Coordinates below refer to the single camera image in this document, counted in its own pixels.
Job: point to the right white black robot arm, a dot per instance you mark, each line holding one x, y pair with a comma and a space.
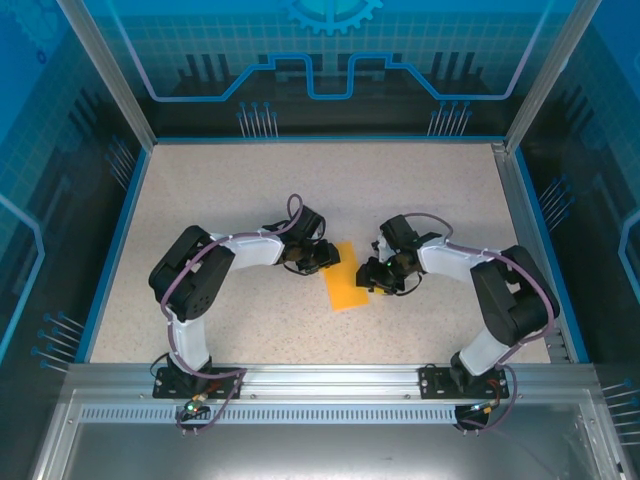
505, 305

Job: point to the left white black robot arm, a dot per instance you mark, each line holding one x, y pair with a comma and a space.
200, 295

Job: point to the grey metal tray panel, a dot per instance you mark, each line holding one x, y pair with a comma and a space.
325, 455

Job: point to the aluminium mounting rail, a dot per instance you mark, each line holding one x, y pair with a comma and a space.
330, 380

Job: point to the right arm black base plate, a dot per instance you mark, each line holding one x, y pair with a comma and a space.
432, 385

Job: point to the aluminium side rail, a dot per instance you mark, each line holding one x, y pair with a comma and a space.
517, 200

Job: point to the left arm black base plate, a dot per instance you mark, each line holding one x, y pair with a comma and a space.
165, 391

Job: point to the aluminium frame post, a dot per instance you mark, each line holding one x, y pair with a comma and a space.
551, 75
107, 75

